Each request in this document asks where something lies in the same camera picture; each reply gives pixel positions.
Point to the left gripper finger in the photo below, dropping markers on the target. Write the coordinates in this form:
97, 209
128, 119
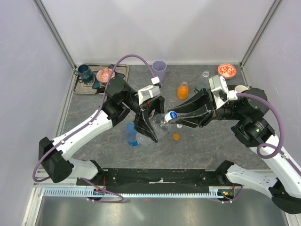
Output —
150, 133
156, 105

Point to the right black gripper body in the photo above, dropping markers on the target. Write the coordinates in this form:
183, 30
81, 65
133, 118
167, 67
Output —
212, 106

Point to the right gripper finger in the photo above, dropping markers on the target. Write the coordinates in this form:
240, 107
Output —
196, 105
197, 118

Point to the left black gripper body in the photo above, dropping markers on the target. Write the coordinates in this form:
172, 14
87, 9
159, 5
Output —
144, 106

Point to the blue water bottle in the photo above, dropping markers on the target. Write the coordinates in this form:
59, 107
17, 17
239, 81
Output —
131, 135

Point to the clear bottle blue-white cap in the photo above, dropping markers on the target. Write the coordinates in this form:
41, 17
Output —
161, 128

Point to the clear plastic bottle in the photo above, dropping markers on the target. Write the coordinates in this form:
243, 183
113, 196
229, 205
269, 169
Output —
202, 82

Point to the orange juice bottle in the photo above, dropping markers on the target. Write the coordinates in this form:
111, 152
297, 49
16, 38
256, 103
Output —
183, 91

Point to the orange bottle cap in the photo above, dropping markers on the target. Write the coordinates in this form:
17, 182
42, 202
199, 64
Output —
176, 136

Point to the white blue bottle cap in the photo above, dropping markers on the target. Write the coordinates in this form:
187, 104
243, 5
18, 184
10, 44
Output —
170, 116

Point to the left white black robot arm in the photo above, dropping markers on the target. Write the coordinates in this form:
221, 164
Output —
55, 154

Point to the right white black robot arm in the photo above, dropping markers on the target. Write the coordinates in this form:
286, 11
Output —
252, 130

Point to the pink white mug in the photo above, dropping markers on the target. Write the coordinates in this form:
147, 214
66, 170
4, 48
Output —
241, 88

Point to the lavender plastic cup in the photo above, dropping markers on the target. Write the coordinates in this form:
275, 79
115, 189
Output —
159, 69

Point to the red white floral bowl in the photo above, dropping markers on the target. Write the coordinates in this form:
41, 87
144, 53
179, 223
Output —
227, 71

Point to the red patterned bowl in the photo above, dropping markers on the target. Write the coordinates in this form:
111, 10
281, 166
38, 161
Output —
103, 75

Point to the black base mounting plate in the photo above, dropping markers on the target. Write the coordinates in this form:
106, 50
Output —
158, 181

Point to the metal tray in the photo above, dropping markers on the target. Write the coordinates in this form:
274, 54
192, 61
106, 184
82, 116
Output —
92, 85

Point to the dark blue teacup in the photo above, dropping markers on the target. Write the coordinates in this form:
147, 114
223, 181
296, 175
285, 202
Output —
83, 71

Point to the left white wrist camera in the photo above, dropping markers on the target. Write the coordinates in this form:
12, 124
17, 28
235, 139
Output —
148, 92

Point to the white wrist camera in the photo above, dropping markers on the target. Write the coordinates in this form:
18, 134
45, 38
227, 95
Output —
220, 91
148, 92

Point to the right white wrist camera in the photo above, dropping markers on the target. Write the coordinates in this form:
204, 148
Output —
220, 91

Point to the slotted cable duct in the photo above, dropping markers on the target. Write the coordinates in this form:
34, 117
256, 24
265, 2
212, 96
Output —
90, 192

